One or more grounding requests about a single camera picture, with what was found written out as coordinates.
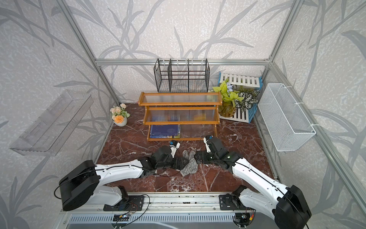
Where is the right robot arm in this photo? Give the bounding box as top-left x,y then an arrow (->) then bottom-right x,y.
195,135 -> 312,229

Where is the clear acrylic wall shelf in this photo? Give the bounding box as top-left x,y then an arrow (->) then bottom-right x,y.
10,90 -> 94,156

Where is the green potted plant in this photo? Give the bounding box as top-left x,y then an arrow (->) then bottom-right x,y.
213,80 -> 244,117

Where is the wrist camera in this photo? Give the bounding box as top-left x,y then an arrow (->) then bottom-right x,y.
203,135 -> 213,153
169,140 -> 180,158

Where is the grey striped cloth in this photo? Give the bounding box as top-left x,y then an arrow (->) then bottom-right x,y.
180,150 -> 198,177

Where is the black wire file rack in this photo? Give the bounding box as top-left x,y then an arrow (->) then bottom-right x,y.
153,59 -> 210,93

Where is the white wire basket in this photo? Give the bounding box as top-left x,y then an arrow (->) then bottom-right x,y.
258,83 -> 316,152

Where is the flower pot with orange flowers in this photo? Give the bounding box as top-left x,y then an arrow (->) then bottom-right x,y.
110,103 -> 130,127

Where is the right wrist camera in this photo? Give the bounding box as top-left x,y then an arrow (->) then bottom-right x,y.
203,135 -> 213,153

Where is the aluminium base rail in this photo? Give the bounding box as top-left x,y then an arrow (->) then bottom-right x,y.
59,191 -> 301,215

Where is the spotted leaf plant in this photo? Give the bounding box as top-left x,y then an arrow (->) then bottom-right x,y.
235,86 -> 260,110

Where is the white and blue slatted crate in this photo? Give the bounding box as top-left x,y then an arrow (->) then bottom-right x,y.
217,72 -> 263,123

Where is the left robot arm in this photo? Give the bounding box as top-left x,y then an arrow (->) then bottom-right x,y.
57,146 -> 189,211

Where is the orange wooden bookshelf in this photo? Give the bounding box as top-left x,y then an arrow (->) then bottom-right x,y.
138,92 -> 223,141

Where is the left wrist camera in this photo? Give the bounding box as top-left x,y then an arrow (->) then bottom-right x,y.
169,140 -> 180,158

